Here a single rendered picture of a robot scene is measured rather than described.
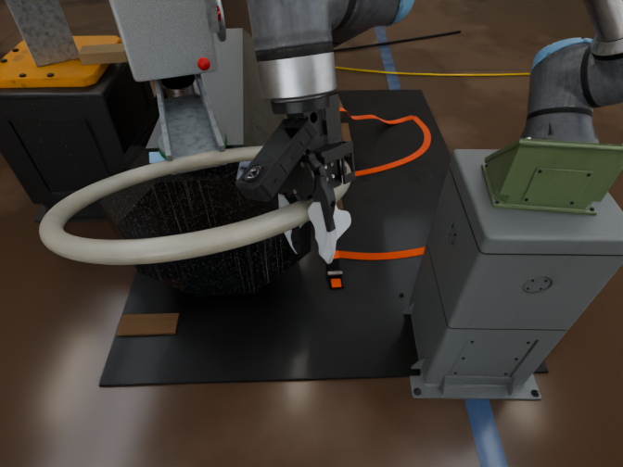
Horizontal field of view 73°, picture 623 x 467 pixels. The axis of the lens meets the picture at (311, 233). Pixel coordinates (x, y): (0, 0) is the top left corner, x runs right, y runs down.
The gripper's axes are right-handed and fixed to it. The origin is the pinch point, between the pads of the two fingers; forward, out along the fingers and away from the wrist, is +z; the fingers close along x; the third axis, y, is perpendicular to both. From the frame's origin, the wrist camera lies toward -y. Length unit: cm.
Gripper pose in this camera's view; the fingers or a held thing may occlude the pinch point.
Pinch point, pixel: (308, 252)
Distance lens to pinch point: 57.5
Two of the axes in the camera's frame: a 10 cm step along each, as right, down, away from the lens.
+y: 6.8, -3.7, 6.4
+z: 1.2, 9.1, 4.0
